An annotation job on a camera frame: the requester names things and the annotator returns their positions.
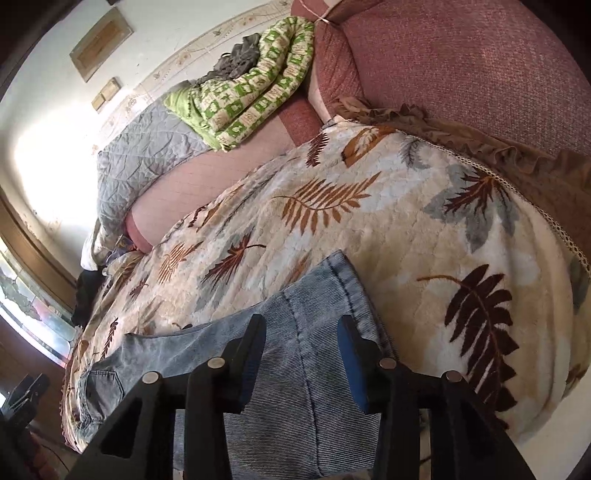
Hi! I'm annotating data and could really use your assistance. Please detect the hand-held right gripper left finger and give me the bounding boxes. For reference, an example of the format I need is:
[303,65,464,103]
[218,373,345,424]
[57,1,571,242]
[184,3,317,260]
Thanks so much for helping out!
[69,315,267,480]

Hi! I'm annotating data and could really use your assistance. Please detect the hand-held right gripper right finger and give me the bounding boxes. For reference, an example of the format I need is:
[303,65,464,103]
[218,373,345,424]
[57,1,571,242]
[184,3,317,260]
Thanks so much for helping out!
[337,316,536,480]

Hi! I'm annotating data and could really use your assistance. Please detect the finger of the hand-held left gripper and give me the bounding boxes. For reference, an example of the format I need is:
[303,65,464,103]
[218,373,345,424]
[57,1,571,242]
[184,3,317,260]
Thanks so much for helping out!
[7,373,51,416]

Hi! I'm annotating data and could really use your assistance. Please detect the blue denim pants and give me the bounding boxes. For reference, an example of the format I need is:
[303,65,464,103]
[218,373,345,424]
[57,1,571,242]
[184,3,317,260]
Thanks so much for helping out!
[76,249,398,480]

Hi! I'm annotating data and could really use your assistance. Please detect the wood framed stained glass window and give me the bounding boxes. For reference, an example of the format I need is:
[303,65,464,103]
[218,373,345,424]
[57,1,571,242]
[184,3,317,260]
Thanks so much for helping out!
[0,185,81,370]

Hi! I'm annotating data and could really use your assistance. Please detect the dark cloth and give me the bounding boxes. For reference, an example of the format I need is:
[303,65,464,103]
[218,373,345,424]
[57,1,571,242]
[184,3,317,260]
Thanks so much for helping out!
[71,270,109,326]

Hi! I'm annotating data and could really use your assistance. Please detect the leaf print fleece blanket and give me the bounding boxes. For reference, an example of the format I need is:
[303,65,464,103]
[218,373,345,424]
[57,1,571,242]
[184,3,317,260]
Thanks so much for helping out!
[60,121,591,455]

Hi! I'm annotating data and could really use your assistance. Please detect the white pillow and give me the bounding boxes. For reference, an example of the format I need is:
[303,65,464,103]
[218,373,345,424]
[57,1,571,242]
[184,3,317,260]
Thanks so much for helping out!
[81,222,121,271]

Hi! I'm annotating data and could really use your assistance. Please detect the pink quilted mattress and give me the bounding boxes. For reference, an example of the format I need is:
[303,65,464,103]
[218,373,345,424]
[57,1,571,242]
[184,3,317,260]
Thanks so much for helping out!
[124,97,324,254]

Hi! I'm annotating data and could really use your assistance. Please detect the grey quilted blanket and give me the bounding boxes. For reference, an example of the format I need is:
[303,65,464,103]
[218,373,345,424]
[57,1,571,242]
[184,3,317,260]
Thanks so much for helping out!
[95,99,208,241]

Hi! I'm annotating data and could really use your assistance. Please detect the green patterned quilt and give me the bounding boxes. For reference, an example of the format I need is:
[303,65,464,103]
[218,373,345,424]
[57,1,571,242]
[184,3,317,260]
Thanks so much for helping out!
[164,16,315,152]

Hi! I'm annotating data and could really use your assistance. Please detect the grey crumpled garment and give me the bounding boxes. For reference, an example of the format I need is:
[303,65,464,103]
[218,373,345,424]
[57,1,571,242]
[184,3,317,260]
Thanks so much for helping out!
[198,32,264,86]

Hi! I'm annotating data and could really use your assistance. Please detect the red upholstered headboard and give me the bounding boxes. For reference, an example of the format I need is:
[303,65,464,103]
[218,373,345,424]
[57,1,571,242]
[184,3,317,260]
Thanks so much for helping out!
[291,0,591,158]

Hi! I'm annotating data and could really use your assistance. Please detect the white cord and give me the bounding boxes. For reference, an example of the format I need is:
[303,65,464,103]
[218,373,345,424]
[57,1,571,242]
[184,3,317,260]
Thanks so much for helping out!
[298,0,334,25]

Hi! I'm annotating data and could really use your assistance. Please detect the wooden wall panel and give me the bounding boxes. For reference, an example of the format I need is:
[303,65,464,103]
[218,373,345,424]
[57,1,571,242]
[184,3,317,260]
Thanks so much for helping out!
[69,7,134,83]

